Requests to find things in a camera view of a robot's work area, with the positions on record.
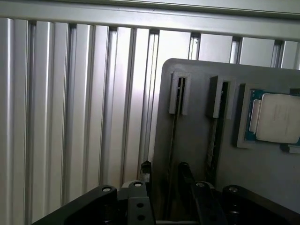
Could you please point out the black RAM stick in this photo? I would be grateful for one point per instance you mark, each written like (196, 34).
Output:
(214, 131)

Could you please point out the grey plastic parts rack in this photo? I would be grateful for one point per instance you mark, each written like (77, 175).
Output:
(246, 164)

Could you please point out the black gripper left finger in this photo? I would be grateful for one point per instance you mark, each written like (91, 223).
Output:
(131, 201)

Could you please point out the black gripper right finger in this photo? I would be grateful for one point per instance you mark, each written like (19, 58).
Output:
(211, 201)

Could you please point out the CPU with silver lid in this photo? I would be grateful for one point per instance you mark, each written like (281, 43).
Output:
(273, 117)

